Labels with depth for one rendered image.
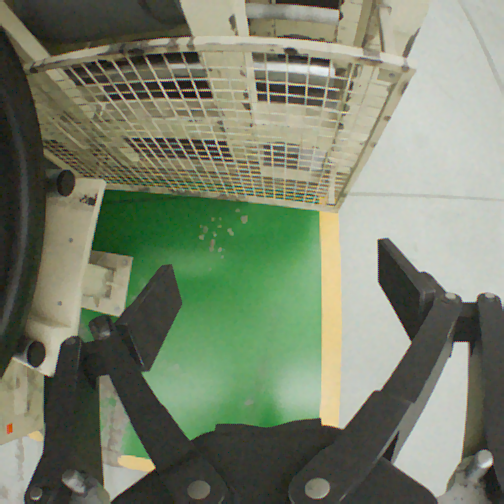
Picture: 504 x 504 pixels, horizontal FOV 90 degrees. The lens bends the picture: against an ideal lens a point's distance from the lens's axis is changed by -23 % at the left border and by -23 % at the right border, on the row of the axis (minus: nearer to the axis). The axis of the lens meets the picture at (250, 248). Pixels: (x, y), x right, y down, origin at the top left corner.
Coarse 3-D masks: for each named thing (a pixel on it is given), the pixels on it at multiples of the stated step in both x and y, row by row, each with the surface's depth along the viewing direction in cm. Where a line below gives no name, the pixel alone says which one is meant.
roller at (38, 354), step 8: (24, 336) 42; (24, 344) 40; (32, 344) 40; (40, 344) 42; (16, 352) 39; (24, 352) 39; (32, 352) 40; (40, 352) 42; (24, 360) 39; (32, 360) 40; (40, 360) 42
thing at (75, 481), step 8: (64, 472) 7; (72, 472) 7; (64, 480) 6; (72, 480) 6; (80, 480) 7; (88, 480) 7; (96, 480) 7; (72, 488) 6; (80, 488) 6; (88, 488) 7; (96, 488) 7; (104, 488) 7; (72, 496) 6; (80, 496) 6; (88, 496) 6; (96, 496) 6; (104, 496) 7
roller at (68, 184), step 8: (48, 176) 44; (56, 176) 44; (64, 176) 44; (72, 176) 46; (48, 184) 44; (56, 184) 44; (64, 184) 45; (72, 184) 47; (48, 192) 45; (56, 192) 44; (64, 192) 45
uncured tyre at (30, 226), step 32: (0, 32) 22; (0, 64) 24; (0, 96) 27; (32, 96) 32; (0, 128) 38; (32, 128) 34; (0, 160) 42; (32, 160) 35; (0, 192) 44; (32, 192) 36; (0, 224) 44; (32, 224) 37; (0, 256) 44; (32, 256) 38; (0, 288) 42; (32, 288) 39; (0, 320) 33; (0, 352) 31
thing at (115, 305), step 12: (96, 252) 138; (108, 264) 136; (120, 264) 135; (120, 276) 135; (120, 288) 134; (84, 300) 134; (108, 300) 133; (120, 300) 133; (108, 312) 132; (120, 312) 132
